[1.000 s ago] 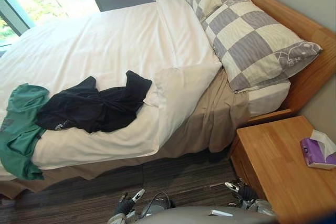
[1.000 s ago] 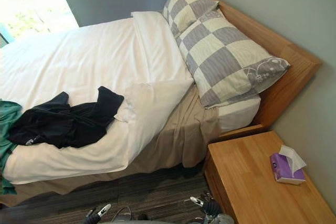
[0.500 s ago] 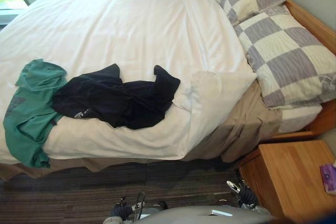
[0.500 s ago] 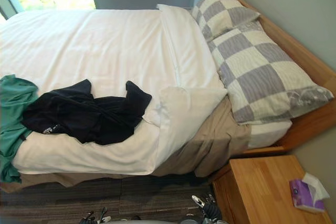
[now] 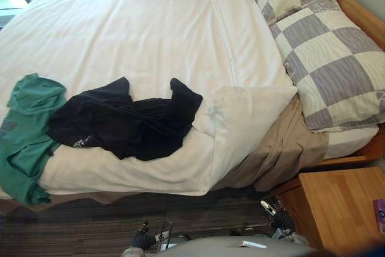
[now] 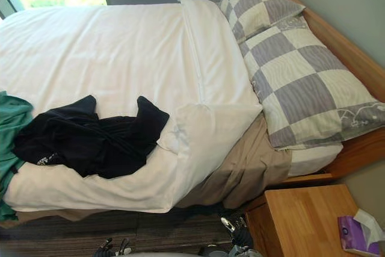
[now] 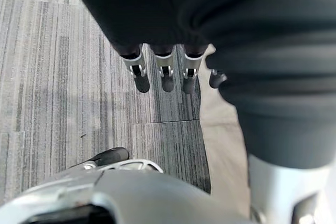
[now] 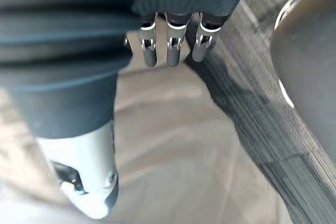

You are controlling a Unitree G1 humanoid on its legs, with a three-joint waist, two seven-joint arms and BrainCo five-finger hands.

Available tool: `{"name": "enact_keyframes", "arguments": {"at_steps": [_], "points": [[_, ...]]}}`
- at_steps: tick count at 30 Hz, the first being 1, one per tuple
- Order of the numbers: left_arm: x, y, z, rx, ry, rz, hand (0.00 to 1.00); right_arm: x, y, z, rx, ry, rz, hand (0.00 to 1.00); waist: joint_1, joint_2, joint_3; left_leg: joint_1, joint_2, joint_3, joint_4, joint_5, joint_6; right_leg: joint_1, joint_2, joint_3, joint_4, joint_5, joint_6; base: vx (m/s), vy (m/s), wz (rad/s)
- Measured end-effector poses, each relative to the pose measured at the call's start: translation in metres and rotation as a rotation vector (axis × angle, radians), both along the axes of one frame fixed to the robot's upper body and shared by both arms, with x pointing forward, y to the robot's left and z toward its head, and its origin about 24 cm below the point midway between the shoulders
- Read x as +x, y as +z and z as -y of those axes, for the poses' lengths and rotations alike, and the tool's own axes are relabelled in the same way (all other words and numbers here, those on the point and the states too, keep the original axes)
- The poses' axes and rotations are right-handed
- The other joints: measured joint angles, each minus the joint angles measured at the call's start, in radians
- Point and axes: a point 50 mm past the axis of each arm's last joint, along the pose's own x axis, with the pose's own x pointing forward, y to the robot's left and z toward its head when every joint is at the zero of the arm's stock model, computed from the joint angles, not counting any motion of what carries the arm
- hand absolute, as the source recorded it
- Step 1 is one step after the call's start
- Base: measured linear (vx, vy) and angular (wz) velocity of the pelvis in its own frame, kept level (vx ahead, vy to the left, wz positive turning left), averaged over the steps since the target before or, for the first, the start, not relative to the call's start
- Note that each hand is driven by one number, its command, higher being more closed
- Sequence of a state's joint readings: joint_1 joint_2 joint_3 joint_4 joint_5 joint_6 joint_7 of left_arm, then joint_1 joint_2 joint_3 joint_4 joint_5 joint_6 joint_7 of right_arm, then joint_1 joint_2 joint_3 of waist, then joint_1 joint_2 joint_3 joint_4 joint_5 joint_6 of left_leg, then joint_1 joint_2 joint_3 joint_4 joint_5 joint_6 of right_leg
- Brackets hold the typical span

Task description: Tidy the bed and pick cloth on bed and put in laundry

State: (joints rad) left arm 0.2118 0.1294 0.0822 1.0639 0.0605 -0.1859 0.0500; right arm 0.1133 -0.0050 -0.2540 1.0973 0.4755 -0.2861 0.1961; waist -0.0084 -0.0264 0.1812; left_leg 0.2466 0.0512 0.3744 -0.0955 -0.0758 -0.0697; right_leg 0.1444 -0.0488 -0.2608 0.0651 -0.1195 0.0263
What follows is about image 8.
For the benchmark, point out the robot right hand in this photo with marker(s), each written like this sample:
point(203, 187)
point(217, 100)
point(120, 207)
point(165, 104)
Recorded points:
point(65, 51)

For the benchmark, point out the dark rounded robot body shell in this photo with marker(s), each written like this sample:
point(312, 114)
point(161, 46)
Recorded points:
point(309, 51)

